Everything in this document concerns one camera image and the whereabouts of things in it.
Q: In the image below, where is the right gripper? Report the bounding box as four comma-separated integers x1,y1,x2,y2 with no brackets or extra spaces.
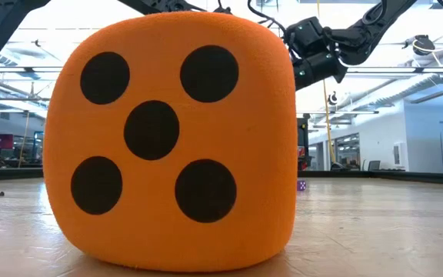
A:
293,52,348,92

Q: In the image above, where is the orange foam die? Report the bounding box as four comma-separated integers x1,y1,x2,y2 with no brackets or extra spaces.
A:
42,11,298,273

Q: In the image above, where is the long ceiling light strip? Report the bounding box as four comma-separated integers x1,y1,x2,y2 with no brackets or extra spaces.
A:
297,109,380,115

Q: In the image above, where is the dark loose wrist cable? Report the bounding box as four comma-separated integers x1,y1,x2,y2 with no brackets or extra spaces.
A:
246,0,288,38

